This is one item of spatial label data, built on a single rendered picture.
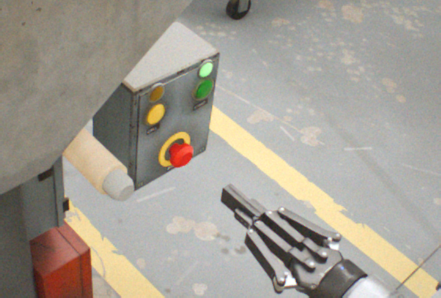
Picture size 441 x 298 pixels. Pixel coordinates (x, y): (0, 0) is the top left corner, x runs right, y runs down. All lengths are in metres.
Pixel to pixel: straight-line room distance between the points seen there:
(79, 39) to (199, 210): 1.89
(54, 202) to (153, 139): 0.35
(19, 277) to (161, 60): 0.55
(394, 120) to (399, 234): 0.60
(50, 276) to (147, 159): 0.42
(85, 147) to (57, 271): 0.74
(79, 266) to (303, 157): 1.31
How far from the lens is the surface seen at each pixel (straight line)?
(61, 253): 1.34
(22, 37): 0.35
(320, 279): 0.89
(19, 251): 1.25
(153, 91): 0.90
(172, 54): 0.96
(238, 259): 2.13
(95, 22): 0.37
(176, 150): 1.00
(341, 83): 2.88
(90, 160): 0.60
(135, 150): 0.97
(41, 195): 1.23
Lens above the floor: 1.69
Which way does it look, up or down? 42 degrees down
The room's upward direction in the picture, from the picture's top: 9 degrees clockwise
